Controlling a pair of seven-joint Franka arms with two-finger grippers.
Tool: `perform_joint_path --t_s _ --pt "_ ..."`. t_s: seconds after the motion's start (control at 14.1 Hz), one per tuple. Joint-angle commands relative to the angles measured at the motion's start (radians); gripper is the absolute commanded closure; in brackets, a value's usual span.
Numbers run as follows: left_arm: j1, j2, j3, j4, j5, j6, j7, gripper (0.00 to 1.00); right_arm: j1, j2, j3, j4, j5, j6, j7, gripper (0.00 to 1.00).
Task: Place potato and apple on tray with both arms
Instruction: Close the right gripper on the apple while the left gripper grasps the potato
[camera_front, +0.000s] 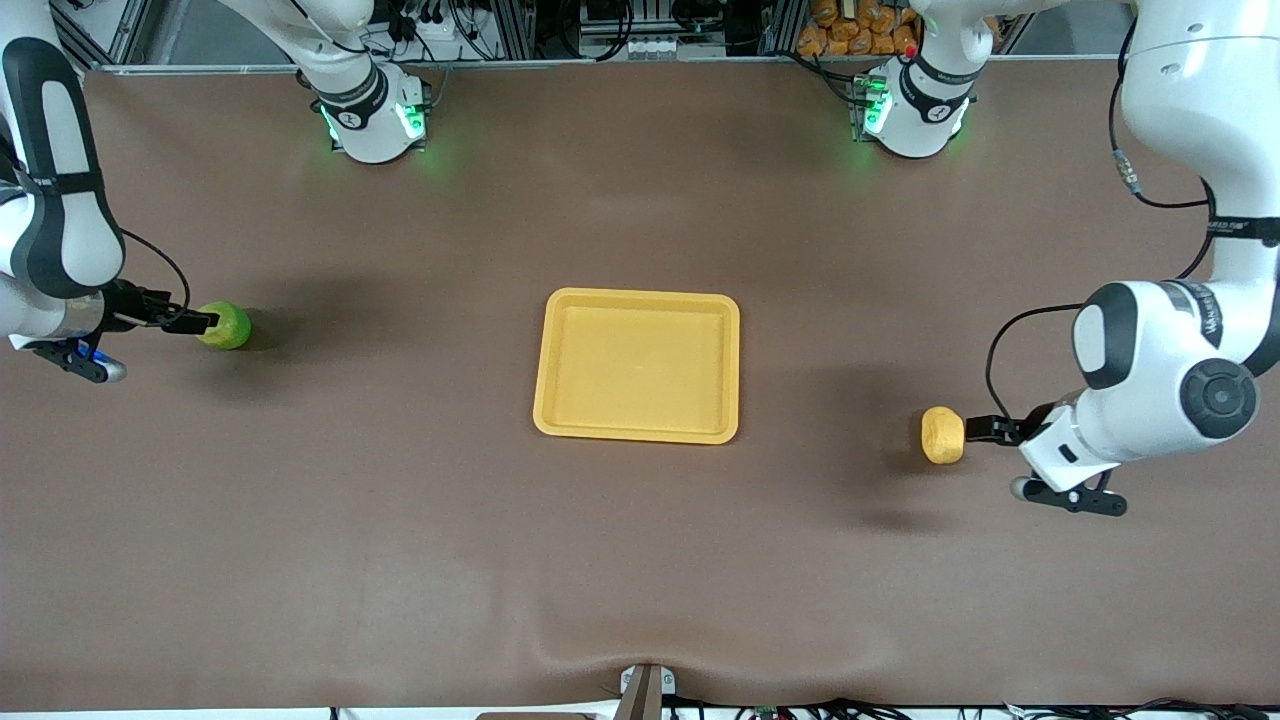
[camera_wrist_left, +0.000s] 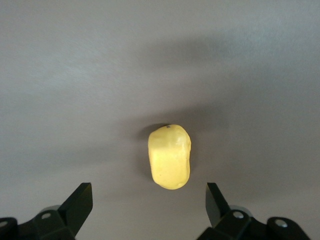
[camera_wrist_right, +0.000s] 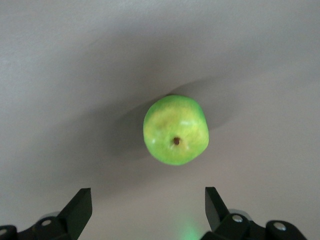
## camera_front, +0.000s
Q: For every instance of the yellow toy potato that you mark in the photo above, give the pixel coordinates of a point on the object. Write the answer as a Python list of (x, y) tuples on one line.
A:
[(942, 436)]

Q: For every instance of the aluminium table edge rail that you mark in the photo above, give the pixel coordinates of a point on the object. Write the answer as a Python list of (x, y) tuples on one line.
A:
[(650, 62)]

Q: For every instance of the white power strip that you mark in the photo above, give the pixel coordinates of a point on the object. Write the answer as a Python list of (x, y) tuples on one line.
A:
[(650, 47)]

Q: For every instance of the brown table mat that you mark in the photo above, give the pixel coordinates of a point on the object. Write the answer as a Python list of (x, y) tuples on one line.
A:
[(400, 550)]

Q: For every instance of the metal table clamp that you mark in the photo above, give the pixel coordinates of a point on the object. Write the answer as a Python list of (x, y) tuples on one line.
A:
[(645, 695)]

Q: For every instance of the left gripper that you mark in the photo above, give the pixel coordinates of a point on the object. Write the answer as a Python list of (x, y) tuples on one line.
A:
[(1027, 421)]

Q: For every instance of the yellow plastic tray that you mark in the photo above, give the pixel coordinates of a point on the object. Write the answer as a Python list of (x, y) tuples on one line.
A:
[(637, 365)]

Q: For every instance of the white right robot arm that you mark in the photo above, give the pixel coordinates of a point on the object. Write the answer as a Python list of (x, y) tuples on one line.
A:
[(365, 135)]

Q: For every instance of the aluminium frame post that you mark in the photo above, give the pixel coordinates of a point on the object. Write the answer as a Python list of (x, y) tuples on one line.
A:
[(100, 30)]

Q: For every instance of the green toy apple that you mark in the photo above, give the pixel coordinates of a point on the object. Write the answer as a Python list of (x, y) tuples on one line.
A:
[(228, 326)]

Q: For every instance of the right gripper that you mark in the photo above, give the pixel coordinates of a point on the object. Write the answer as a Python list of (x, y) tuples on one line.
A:
[(128, 304)]

